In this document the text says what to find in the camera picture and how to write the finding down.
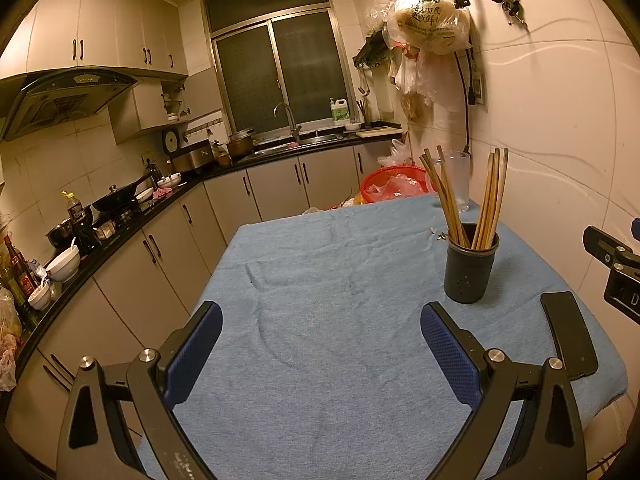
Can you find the steel sink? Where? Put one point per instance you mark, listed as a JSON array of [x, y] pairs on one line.
[[300, 142]]

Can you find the range hood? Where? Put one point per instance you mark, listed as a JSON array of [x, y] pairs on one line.
[[65, 100]]

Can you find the wall socket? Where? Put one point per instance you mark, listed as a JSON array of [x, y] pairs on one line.
[[480, 89]]

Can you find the round dial kitchen scale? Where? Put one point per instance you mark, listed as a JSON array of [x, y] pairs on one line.
[[170, 140]]

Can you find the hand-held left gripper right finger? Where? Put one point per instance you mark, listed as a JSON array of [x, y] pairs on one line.
[[450, 355]]

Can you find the pale cutting board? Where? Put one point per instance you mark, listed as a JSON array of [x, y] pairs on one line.
[[380, 133]]

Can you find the pink cloth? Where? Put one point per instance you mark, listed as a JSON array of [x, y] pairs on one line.
[[162, 193]]

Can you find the small white bowl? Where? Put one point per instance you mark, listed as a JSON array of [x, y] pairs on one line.
[[40, 297], [170, 180]]

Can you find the crumpled clear plastic bags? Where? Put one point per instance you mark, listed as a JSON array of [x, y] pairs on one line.
[[400, 185]]

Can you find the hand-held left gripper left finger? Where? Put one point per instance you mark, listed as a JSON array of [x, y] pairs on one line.
[[192, 355]]

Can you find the clear plastic pitcher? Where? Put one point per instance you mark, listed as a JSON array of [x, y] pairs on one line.
[[460, 180]]

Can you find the red plastic basket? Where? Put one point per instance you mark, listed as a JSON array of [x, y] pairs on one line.
[[372, 180]]

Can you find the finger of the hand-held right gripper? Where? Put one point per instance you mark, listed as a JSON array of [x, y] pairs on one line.
[[602, 247], [636, 229]]

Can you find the yellow cap oil bottle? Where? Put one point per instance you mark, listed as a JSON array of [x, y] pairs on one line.
[[75, 207]]

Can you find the kitchen window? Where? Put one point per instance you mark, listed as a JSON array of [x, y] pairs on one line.
[[300, 70]]

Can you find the large white bowl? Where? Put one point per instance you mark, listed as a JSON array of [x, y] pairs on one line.
[[62, 265]]

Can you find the dark utensil crock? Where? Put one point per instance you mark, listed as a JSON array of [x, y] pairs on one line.
[[362, 115]]

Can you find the blue table cloth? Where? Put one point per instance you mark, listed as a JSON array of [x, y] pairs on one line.
[[325, 285]]

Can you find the bunch of wooden chopsticks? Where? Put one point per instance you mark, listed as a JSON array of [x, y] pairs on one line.
[[492, 200]]

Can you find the chrome faucet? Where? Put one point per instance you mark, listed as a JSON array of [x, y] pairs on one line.
[[292, 120]]

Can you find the hanging metal ladle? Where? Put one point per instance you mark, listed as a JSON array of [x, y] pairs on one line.
[[364, 85]]

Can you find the black countertop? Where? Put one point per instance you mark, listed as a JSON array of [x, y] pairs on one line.
[[170, 201]]

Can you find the beige upper cabinets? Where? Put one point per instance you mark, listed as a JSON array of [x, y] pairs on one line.
[[100, 20]]

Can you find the small shiny scraps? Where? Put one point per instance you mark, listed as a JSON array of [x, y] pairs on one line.
[[442, 235]]

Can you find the dark sauce bottles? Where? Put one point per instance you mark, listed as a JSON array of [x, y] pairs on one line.
[[17, 270]]

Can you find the black smartphone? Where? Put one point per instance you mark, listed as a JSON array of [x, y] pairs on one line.
[[570, 335]]

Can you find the hanging plastic bags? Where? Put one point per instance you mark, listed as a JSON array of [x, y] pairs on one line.
[[425, 75]]

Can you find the black wok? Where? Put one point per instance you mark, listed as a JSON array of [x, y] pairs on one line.
[[115, 200]]

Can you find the dark kettle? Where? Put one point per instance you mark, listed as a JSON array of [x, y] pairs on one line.
[[152, 172]]

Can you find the white plastic bag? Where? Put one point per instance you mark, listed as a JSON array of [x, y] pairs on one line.
[[397, 152]]

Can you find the black stovetop pot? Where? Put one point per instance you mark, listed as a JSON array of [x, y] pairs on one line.
[[62, 232]]

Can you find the pale plastic bag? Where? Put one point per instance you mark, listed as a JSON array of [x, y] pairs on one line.
[[7, 350]]

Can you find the black utensil holder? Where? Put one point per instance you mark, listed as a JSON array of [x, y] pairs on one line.
[[470, 275]]

